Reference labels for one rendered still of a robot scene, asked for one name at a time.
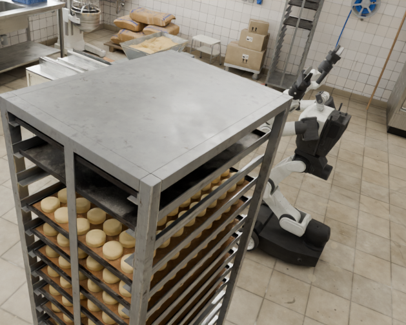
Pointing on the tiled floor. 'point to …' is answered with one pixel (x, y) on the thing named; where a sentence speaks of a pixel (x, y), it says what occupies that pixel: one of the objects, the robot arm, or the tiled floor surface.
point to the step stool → (207, 47)
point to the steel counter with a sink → (17, 14)
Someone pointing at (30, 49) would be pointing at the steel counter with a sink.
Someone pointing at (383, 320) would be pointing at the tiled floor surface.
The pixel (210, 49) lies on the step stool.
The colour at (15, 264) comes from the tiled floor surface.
